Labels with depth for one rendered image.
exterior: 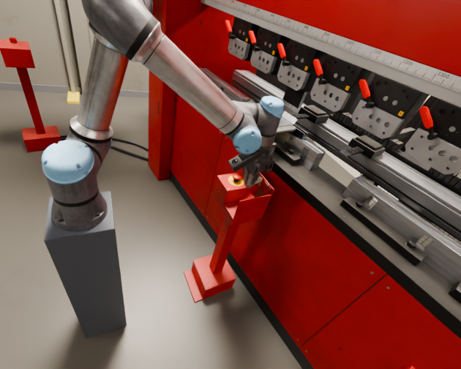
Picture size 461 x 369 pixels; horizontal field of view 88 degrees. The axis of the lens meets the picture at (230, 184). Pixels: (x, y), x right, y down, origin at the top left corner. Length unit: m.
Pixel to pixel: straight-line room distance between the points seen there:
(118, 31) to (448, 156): 0.88
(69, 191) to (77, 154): 0.10
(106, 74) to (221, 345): 1.32
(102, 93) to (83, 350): 1.17
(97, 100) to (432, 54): 0.92
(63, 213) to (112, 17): 0.53
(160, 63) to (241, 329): 1.37
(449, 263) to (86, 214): 1.11
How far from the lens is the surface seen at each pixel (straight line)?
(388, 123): 0.97
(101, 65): 0.73
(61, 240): 0.87
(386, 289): 1.01
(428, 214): 1.27
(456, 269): 1.04
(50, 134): 2.63
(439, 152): 0.93
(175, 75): 0.57
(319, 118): 1.36
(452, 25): 0.93
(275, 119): 0.78
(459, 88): 0.91
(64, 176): 0.74
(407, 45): 0.95
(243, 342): 1.55
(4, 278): 1.81
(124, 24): 0.56
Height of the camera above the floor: 1.42
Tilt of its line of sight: 38 degrees down
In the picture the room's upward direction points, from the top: 16 degrees clockwise
